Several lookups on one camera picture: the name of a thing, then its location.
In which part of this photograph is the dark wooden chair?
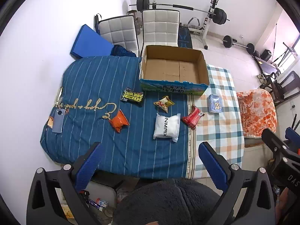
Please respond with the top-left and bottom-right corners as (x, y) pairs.
(266, 70), (300, 104)

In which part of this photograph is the light blue tissue pack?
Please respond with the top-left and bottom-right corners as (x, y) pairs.
(208, 94), (223, 114)

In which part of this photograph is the orange snack packet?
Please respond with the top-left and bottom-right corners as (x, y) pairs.
(108, 109), (130, 134)

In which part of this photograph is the black weight bench pad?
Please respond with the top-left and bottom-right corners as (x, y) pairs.
(178, 26), (193, 48)

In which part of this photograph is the cardboard box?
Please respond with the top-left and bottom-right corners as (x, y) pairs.
(139, 44), (210, 96)

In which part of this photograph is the red snack packet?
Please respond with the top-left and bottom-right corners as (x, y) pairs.
(182, 105), (205, 129)

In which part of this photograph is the dark blue cloth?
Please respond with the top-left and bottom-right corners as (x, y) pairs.
(111, 44), (137, 57)

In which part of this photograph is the orange patterned cushion seat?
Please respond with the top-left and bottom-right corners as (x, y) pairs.
(236, 89), (277, 139)

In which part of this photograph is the blue white small box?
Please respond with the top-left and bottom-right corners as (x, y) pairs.
(88, 198), (109, 212)

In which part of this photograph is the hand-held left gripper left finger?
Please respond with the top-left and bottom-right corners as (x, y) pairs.
(26, 142), (105, 225)

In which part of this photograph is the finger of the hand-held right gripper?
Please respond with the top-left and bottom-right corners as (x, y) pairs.
(261, 128), (292, 161)
(285, 127), (300, 149)

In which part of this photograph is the black metal stand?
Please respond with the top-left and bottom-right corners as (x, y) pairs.
(277, 42), (298, 66)

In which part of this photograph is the yellow snack packet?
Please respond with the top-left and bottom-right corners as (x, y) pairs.
(154, 96), (175, 113)

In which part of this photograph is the dark grey fleece clothing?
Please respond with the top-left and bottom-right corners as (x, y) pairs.
(112, 178), (225, 225)

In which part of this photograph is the white padded chair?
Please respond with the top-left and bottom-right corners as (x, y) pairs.
(141, 9), (180, 57)
(98, 15), (139, 57)

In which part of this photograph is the white tissue pack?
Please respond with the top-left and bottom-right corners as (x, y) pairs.
(153, 113), (181, 143)

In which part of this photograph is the black wipes packet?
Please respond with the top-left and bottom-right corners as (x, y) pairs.
(120, 87), (144, 107)

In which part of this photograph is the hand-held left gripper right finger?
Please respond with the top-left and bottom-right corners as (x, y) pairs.
(198, 142), (276, 225)

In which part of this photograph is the dark low table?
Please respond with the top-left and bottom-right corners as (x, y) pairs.
(254, 56), (282, 75)

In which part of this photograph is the black bag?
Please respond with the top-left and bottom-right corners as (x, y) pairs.
(94, 13), (103, 32)

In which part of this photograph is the checked bed sheet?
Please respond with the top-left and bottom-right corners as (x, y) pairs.
(186, 64), (245, 179)

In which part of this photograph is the blue foam mat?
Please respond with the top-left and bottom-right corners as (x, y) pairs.
(70, 24), (115, 59)

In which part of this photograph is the long barbell with black plates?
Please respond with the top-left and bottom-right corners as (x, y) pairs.
(129, 0), (231, 25)

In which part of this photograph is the black router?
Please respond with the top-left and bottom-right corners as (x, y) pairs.
(291, 114), (300, 130)

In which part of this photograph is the grey exercise handle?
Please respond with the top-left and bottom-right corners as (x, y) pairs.
(187, 17), (202, 29)

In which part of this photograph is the blue smartphone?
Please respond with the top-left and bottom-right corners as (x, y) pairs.
(52, 108), (65, 134)

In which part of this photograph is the short barbell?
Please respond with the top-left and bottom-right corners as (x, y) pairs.
(222, 35), (255, 54)

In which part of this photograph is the white barbell rack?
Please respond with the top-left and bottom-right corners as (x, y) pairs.
(151, 0), (221, 50)

